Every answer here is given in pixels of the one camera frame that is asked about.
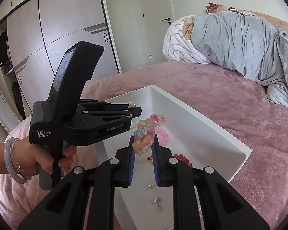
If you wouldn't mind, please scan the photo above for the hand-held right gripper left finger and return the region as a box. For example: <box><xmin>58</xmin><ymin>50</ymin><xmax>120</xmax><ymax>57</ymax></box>
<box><xmin>17</xmin><ymin>135</ymin><xmax>136</xmax><ymax>230</ymax></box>

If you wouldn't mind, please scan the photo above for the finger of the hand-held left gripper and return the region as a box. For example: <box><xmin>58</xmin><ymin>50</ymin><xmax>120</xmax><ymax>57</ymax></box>
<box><xmin>64</xmin><ymin>107</ymin><xmax>142</xmax><ymax>128</ymax></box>
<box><xmin>78</xmin><ymin>101</ymin><xmax>135</xmax><ymax>112</ymax></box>

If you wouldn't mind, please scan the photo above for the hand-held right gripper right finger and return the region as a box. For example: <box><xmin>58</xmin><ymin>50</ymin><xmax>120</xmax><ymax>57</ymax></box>
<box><xmin>151</xmin><ymin>136</ymin><xmax>271</xmax><ymax>230</ymax></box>

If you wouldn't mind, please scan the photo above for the multicolour bead bracelet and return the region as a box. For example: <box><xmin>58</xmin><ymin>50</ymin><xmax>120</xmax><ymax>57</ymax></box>
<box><xmin>132</xmin><ymin>114</ymin><xmax>166</xmax><ymax>156</ymax></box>

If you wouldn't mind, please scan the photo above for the red bead bracelet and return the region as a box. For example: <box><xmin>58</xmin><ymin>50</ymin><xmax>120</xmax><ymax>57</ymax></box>
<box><xmin>171</xmin><ymin>153</ymin><xmax>193</xmax><ymax>168</ymax></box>

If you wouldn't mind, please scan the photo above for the pink bead bracelet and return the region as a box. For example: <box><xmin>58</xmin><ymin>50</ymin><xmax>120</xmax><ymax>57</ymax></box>
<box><xmin>155</xmin><ymin>127</ymin><xmax>170</xmax><ymax>146</ymax></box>

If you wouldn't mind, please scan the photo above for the pearl earring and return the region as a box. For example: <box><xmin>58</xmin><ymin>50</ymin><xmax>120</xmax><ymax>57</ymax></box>
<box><xmin>152</xmin><ymin>197</ymin><xmax>164</xmax><ymax>212</ymax></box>

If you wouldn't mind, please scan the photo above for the white rectangular box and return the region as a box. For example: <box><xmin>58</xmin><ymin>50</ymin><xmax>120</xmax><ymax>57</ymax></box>
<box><xmin>97</xmin><ymin>84</ymin><xmax>253</xmax><ymax>230</ymax></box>

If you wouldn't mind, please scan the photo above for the person's left hand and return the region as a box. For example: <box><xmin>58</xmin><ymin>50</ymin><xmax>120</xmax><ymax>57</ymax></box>
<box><xmin>14</xmin><ymin>138</ymin><xmax>78</xmax><ymax>180</ymax></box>

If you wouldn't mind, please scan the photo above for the dark hanging garment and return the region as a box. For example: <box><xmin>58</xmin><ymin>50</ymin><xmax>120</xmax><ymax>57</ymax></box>
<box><xmin>12</xmin><ymin>81</ymin><xmax>27</xmax><ymax>121</ymax></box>

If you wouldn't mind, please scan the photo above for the grey sliding door wardrobe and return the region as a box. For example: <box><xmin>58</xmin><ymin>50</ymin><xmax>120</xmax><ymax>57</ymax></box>
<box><xmin>0</xmin><ymin>0</ymin><xmax>122</xmax><ymax>135</ymax></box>

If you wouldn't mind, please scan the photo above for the white door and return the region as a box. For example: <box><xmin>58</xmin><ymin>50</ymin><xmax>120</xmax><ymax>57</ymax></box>
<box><xmin>137</xmin><ymin>0</ymin><xmax>175</xmax><ymax>65</ymax></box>

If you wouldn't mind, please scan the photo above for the white printed pillow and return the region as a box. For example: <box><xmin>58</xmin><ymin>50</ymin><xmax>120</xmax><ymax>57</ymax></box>
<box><xmin>163</xmin><ymin>15</ymin><xmax>216</xmax><ymax>65</ymax></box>

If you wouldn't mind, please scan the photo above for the pale jade bangle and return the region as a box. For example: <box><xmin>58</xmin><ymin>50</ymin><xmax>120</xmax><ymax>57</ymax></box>
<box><xmin>3</xmin><ymin>137</ymin><xmax>29</xmax><ymax>185</ymax></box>

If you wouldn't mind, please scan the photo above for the pink plush bed blanket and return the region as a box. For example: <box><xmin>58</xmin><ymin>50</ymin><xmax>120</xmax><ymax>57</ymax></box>
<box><xmin>0</xmin><ymin>61</ymin><xmax>288</xmax><ymax>230</ymax></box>

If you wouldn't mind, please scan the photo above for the grey blanket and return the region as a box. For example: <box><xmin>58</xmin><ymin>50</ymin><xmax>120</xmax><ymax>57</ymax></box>
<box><xmin>191</xmin><ymin>11</ymin><xmax>288</xmax><ymax>114</ymax></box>

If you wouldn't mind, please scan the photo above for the plush toy with red bow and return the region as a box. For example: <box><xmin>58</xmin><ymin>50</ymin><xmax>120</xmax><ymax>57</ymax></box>
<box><xmin>206</xmin><ymin>2</ymin><xmax>234</xmax><ymax>13</ymax></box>

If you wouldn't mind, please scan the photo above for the wooden headboard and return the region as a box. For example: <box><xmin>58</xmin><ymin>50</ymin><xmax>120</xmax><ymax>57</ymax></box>
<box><xmin>233</xmin><ymin>10</ymin><xmax>288</xmax><ymax>35</ymax></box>

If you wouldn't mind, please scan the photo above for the clear crystal bead bracelet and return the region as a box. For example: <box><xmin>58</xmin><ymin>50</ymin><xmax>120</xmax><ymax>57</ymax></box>
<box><xmin>10</xmin><ymin>138</ymin><xmax>33</xmax><ymax>181</ymax></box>

